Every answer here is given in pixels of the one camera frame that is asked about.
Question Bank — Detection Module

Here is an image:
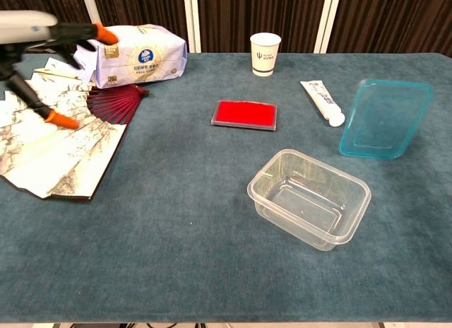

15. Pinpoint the teal container lid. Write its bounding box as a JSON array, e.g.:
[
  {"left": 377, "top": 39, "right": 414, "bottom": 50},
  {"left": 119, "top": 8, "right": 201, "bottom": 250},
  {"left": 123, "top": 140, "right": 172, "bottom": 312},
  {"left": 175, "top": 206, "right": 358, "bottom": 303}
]
[{"left": 338, "top": 78, "right": 435, "bottom": 161}]

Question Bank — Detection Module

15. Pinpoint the painted paper folding fan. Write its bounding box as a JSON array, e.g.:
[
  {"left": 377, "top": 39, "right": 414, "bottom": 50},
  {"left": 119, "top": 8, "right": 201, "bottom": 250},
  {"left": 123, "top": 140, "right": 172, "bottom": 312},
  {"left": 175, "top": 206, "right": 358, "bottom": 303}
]
[{"left": 0, "top": 57, "right": 150, "bottom": 201}]

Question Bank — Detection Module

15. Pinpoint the slim white partition post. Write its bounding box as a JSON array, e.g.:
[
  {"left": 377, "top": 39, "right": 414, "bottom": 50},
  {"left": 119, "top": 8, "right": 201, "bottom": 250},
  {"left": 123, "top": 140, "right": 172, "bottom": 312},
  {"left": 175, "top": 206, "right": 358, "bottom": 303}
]
[{"left": 79, "top": 0, "right": 104, "bottom": 28}]

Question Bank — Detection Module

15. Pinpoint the red ink pad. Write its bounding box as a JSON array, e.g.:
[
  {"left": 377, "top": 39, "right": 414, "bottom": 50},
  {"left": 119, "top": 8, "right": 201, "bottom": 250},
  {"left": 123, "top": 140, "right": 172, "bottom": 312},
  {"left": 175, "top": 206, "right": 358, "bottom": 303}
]
[{"left": 210, "top": 99, "right": 278, "bottom": 131}]

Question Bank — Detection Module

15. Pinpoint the double white partition post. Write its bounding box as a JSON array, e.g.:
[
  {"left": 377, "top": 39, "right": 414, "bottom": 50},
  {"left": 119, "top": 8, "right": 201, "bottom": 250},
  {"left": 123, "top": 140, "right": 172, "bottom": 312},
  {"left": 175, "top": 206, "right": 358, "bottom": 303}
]
[{"left": 182, "top": 0, "right": 201, "bottom": 54}]

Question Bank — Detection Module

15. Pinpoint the white tissue pack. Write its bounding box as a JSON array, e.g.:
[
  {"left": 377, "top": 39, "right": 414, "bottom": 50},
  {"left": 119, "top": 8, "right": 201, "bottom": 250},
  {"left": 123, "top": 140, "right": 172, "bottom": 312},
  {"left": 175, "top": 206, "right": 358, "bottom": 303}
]
[{"left": 69, "top": 23, "right": 189, "bottom": 90}]

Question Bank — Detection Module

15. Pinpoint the teal felt table cover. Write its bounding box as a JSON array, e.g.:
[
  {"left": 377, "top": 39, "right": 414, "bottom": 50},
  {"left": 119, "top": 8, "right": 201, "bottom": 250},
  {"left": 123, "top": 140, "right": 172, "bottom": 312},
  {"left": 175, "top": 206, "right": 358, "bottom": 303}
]
[{"left": 0, "top": 52, "right": 452, "bottom": 324}]

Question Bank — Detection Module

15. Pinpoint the white paper cup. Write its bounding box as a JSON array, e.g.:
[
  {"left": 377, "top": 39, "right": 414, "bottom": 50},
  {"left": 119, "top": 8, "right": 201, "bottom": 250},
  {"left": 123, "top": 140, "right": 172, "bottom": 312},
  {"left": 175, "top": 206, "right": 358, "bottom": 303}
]
[{"left": 249, "top": 33, "right": 282, "bottom": 78}]

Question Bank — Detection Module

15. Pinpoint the clear plastic container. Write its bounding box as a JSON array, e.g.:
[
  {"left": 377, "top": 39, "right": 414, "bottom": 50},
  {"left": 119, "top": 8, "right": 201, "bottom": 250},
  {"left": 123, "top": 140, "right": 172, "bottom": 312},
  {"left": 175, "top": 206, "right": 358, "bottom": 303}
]
[{"left": 246, "top": 148, "right": 372, "bottom": 252}]

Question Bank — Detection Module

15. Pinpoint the wide white partition post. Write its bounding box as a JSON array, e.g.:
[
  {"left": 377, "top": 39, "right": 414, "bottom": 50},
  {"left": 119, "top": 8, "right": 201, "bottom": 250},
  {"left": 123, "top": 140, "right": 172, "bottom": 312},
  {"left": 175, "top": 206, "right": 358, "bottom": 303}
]
[{"left": 313, "top": 0, "right": 343, "bottom": 54}]

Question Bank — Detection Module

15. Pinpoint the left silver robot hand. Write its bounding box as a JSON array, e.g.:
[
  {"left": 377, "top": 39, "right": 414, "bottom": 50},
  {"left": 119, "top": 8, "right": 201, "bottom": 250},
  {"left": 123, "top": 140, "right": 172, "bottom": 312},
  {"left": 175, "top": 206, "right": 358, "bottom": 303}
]
[{"left": 0, "top": 9, "right": 120, "bottom": 131}]

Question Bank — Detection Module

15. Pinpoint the white toothpaste tube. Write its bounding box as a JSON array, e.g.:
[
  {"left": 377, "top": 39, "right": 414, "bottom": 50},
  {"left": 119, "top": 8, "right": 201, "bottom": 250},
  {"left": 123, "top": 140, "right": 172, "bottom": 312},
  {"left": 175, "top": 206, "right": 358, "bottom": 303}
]
[{"left": 299, "top": 79, "right": 346, "bottom": 128}]

